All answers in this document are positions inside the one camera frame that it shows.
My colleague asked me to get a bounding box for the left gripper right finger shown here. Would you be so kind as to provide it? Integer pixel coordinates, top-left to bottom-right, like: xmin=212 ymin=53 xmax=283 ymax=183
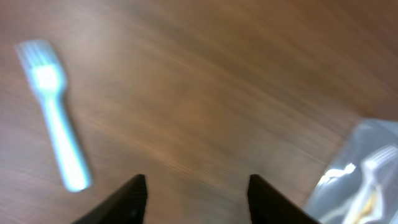
xmin=247 ymin=174 xmax=318 ymax=224

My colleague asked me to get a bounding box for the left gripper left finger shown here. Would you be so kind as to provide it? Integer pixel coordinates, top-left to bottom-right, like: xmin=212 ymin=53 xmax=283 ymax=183
xmin=73 ymin=174 xmax=148 ymax=224

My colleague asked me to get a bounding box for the white fork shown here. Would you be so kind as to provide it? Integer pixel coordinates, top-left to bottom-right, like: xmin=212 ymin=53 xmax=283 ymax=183
xmin=16 ymin=40 xmax=92 ymax=192
xmin=343 ymin=144 xmax=397 ymax=224

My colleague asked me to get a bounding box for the beige plastic fork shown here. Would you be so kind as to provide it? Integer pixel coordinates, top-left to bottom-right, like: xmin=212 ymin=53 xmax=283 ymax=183
xmin=355 ymin=185 xmax=384 ymax=224

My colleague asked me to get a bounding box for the clear container left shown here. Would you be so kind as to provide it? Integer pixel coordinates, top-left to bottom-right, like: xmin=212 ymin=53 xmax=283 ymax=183
xmin=304 ymin=119 xmax=397 ymax=224

